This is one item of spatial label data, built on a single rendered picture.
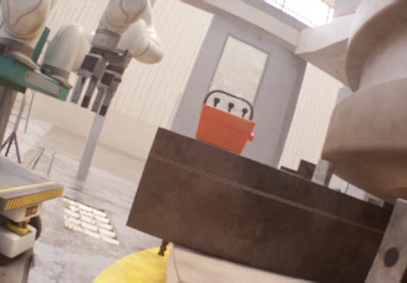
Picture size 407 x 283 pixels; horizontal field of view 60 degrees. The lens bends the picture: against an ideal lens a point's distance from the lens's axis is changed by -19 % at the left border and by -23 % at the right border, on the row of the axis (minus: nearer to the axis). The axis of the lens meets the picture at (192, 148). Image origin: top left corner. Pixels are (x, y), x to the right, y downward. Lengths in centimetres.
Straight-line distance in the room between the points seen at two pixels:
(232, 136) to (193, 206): 28
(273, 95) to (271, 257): 361
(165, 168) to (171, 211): 15
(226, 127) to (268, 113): 347
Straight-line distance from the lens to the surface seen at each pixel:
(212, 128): 151
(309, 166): 267
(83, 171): 454
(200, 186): 150
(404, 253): 67
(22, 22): 108
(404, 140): 127
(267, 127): 497
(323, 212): 159
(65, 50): 169
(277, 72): 506
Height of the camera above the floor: 63
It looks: 1 degrees up
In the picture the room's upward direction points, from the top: 19 degrees clockwise
